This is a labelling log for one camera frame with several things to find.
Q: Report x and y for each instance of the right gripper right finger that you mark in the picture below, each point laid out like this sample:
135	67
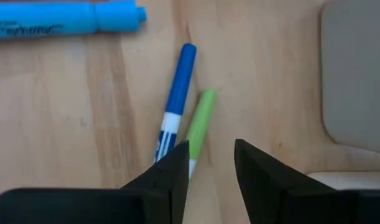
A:
286	199

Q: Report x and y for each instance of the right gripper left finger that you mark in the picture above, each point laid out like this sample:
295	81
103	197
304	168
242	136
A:
130	205

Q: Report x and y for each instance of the light green dry-erase marker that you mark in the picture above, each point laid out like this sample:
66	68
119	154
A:
202	118

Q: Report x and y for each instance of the blue dry-erase marker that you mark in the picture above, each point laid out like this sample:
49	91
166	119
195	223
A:
180	87

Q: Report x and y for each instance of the blue highlighter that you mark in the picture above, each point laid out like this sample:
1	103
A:
53	18

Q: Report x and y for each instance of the grey plastic bin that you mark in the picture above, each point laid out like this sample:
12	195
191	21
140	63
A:
357	77

